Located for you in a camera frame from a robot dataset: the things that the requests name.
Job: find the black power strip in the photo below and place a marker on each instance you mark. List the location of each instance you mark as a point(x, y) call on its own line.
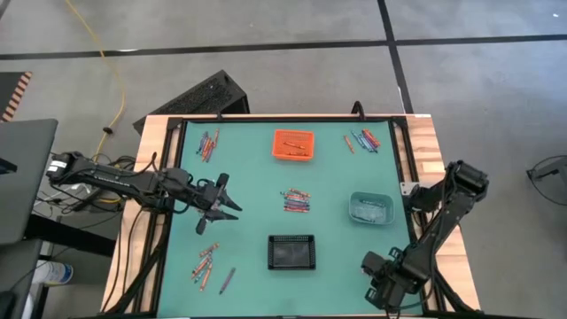
point(88, 200)

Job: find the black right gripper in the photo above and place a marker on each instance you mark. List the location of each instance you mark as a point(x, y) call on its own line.
point(378, 270)

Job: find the black desk support bar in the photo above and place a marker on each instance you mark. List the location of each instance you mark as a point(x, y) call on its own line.
point(66, 232)

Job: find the black plastic basket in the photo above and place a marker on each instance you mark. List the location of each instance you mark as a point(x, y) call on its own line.
point(292, 257)

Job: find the grey chair base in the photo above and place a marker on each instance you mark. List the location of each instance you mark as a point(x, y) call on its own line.
point(551, 169)

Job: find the black mat orange striped edge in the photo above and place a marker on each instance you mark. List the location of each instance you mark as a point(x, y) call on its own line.
point(11, 93)

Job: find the green table mat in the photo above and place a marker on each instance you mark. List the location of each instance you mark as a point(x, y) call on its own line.
point(257, 230)

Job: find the teal plastic bin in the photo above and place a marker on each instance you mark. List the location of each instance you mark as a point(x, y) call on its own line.
point(372, 215)

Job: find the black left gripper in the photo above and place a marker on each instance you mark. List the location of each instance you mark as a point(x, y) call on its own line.
point(208, 199)

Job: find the silver mounting bracket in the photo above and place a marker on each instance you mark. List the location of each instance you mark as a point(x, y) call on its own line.
point(405, 188)

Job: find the black aluminium table frame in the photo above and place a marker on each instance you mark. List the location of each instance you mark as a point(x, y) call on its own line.
point(319, 119)

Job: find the orange plastic basket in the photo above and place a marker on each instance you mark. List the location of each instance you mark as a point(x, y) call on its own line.
point(292, 135)

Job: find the black and blue device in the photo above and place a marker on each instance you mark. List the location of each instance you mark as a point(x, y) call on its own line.
point(6, 166)

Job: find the grey side desk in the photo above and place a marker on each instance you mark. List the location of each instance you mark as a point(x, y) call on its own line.
point(26, 186)

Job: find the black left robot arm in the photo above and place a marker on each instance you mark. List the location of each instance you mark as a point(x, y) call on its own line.
point(115, 179)

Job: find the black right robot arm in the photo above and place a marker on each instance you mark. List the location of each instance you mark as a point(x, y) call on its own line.
point(460, 181)

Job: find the white and blue bottle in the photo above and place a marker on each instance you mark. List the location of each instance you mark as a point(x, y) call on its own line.
point(55, 272)

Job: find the black perforated computer case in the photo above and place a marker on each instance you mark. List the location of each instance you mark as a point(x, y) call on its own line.
point(199, 95)

